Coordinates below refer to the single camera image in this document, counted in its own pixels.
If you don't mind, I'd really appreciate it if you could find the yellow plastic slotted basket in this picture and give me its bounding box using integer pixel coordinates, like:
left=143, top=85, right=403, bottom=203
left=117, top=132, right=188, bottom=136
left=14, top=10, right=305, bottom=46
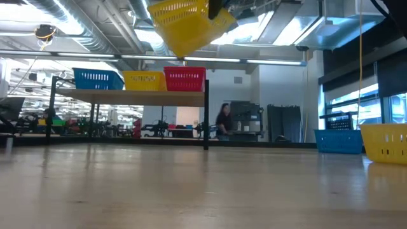
left=147, top=0, right=238, bottom=59
left=359, top=123, right=407, bottom=165
left=122, top=70, right=168, bottom=92

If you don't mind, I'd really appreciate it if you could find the red plastic slotted basket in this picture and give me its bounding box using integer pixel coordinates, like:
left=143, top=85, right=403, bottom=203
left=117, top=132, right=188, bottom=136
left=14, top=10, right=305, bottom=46
left=163, top=71, right=207, bottom=93
left=163, top=66, right=207, bottom=73

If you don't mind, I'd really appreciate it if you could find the blue plastic slotted basket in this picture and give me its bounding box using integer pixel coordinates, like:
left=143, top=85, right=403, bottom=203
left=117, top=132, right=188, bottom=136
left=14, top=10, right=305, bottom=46
left=72, top=67, right=125, bottom=91
left=314, top=128, right=364, bottom=155

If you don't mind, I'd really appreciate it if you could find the long linear ceiling light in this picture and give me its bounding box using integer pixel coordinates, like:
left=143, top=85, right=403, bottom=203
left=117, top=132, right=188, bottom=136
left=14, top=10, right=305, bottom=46
left=0, top=49, right=308, bottom=67

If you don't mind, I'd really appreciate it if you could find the dark background machine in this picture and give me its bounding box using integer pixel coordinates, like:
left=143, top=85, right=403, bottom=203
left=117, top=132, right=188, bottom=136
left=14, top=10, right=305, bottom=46
left=229, top=100, right=265, bottom=142

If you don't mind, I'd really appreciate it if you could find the person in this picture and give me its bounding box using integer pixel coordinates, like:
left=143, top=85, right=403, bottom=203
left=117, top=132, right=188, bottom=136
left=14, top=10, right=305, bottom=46
left=215, top=102, right=233, bottom=141

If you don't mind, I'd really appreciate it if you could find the red background object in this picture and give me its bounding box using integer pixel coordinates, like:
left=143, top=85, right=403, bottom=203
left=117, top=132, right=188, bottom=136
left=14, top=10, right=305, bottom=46
left=132, top=118, right=142, bottom=139

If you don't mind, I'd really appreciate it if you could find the black perforated rack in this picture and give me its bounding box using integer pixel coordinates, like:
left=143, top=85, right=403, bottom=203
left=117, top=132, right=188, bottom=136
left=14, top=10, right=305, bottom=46
left=319, top=111, right=354, bottom=131

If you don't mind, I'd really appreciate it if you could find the black ceiling dome device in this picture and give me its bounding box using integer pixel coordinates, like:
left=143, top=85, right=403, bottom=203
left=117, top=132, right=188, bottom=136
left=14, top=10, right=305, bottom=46
left=34, top=24, right=58, bottom=43

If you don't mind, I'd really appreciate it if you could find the black window blind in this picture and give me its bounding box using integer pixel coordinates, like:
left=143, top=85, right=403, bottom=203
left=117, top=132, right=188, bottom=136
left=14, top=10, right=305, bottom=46
left=376, top=53, right=407, bottom=98

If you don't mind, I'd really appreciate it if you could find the white box appliance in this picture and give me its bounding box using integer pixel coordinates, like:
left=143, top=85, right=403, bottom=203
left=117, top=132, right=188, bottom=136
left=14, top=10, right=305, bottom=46
left=0, top=59, right=12, bottom=99

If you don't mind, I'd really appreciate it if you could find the dark background monitor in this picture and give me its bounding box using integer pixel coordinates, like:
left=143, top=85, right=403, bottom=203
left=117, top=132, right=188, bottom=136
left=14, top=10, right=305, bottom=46
left=0, top=97, right=26, bottom=123

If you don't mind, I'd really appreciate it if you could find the silver rectangular ventilation duct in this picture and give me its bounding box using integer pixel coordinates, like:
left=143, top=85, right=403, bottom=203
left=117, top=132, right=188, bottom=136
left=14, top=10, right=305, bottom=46
left=254, top=0, right=387, bottom=52

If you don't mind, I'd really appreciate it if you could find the wooden shelf with black frame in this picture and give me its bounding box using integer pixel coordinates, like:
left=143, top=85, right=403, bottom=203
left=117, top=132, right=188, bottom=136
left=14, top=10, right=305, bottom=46
left=46, top=76, right=210, bottom=151

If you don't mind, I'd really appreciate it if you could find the silver round ventilation duct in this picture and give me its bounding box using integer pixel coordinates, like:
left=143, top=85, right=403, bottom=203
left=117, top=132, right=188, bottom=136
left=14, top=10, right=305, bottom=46
left=25, top=0, right=150, bottom=73

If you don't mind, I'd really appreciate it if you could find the black aluminium rig frame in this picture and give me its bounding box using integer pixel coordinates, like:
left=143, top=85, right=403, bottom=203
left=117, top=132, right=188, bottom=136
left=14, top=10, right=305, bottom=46
left=0, top=135, right=319, bottom=149

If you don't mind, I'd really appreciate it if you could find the yellow hanging cable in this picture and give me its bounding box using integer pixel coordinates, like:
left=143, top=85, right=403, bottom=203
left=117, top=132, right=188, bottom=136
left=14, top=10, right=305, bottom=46
left=355, top=0, right=364, bottom=127

